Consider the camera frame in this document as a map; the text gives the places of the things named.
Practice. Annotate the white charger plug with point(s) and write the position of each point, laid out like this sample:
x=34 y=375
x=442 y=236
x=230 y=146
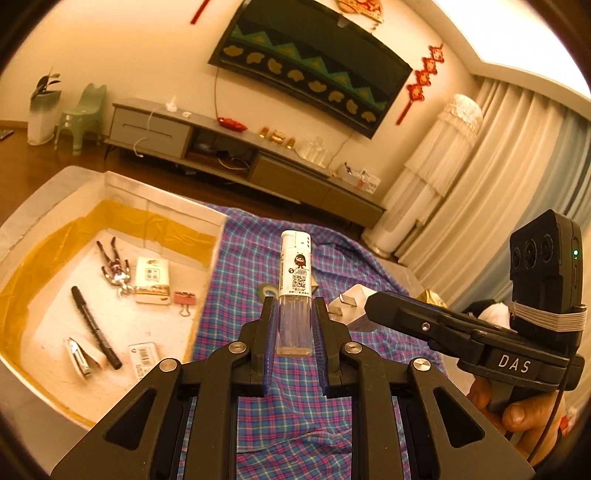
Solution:
x=355 y=309

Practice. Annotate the person's right hand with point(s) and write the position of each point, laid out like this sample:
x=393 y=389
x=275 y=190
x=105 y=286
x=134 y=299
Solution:
x=526 y=424

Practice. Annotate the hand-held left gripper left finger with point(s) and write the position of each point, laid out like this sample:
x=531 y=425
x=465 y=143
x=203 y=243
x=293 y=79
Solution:
x=270 y=350

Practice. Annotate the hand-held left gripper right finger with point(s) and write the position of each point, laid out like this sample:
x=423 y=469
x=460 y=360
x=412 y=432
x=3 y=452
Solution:
x=321 y=350

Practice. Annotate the grey tv cabinet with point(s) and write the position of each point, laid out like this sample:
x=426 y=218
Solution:
x=152 y=131

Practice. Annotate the white and red staple box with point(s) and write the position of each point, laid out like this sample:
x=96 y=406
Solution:
x=144 y=361

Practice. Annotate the green plastic stool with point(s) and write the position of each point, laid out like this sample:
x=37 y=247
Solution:
x=87 y=110

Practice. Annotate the white storage tray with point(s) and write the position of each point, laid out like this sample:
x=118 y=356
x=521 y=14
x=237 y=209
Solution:
x=360 y=177

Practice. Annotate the red knot wall decoration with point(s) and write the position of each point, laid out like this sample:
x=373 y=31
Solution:
x=422 y=83

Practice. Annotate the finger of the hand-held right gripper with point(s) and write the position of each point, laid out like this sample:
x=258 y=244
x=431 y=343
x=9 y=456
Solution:
x=406 y=318
x=480 y=324

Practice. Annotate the red ornament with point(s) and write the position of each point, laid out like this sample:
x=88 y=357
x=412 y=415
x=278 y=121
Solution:
x=231 y=123

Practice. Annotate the white and yellow card pack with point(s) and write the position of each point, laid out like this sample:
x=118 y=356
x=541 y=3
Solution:
x=151 y=279

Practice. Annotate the red hanging tassel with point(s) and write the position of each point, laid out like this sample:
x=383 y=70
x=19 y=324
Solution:
x=201 y=11

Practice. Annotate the air conditioner with lace cover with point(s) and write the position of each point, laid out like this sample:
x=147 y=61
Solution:
x=438 y=152

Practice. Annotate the white cardboard box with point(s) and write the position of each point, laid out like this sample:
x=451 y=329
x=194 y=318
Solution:
x=51 y=318

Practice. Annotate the clear and white lighter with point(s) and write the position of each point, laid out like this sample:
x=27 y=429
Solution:
x=295 y=277

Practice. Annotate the beige curtains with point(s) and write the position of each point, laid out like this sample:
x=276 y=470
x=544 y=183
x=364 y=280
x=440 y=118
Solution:
x=521 y=161

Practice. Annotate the gold ornaments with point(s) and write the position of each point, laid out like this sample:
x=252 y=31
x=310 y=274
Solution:
x=277 y=137

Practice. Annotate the white bin with plant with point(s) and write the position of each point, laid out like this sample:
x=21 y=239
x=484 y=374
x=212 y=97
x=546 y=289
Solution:
x=41 y=120

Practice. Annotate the beige stapler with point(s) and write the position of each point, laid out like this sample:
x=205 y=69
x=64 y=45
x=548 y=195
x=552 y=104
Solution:
x=85 y=357

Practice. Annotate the plaid blanket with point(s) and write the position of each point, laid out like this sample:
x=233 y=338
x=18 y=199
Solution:
x=286 y=415

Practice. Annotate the white cloth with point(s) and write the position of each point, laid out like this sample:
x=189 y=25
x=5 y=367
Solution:
x=496 y=311

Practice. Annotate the television with patterned cover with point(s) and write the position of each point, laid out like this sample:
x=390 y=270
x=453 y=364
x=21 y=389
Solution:
x=314 y=60

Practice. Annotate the pink binder clip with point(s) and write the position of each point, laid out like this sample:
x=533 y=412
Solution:
x=184 y=301

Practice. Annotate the clear glass cups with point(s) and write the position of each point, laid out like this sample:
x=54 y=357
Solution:
x=316 y=150

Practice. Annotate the gold foil wrapper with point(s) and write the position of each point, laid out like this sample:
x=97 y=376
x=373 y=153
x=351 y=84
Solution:
x=434 y=299

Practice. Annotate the black marker pen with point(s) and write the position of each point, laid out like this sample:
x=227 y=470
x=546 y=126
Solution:
x=94 y=327

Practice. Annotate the green tape roll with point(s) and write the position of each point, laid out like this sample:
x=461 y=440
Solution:
x=265 y=290

